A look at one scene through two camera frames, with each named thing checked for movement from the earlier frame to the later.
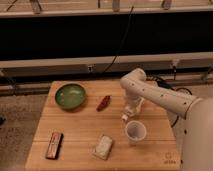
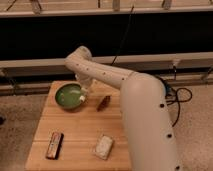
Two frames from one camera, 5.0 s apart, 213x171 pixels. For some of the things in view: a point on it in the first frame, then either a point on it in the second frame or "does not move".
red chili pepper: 104,103 does not move
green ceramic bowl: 71,96 does not move
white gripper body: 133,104 -> 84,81
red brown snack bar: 54,145 does not move
